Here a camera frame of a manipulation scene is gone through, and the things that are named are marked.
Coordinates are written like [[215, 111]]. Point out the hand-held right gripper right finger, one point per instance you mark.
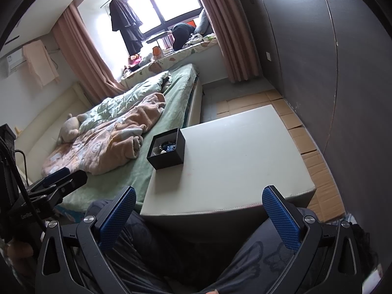
[[280, 220]]

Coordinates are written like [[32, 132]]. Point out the bed with green sheet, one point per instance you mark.
[[180, 98]]

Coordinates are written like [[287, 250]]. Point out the hanging black clothes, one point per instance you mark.
[[127, 24]]

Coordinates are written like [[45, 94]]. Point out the window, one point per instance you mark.
[[165, 0]]

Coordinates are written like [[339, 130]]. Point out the pink toy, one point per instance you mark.
[[135, 61]]

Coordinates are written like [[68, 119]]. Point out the white low table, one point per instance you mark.
[[239, 159]]

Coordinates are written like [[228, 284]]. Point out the grey pillow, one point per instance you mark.
[[200, 21]]

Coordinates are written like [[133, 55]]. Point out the pink fleece blanket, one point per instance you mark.
[[107, 141]]

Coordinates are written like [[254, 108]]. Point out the white padded headboard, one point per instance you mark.
[[43, 122]]

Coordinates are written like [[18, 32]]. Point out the white air conditioner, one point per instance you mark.
[[12, 58]]

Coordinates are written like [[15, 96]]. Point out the person's left hand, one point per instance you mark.
[[21, 248]]

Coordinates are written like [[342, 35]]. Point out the orange box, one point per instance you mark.
[[156, 52]]

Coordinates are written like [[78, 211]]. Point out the black bag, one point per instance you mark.
[[182, 36]]

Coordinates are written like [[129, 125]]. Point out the cardboard floor sheets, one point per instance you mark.
[[315, 162]]

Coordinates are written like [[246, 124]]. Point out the beige hanging towel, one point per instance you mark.
[[39, 64]]

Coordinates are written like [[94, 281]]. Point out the pink curtain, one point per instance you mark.
[[85, 55], [229, 30]]

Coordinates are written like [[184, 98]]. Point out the beige plush toy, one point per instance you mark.
[[70, 128]]

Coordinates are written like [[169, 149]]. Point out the black jewelry box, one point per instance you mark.
[[167, 160]]

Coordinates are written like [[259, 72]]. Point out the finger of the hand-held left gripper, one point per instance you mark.
[[73, 183], [56, 176]]

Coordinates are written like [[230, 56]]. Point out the patterned window seat cushion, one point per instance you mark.
[[171, 59]]

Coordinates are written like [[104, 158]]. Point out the white wall switch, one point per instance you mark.
[[268, 57]]

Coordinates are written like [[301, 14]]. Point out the person's dark patterned pants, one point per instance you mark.
[[183, 260]]

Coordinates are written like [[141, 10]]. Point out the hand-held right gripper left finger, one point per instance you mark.
[[118, 220]]

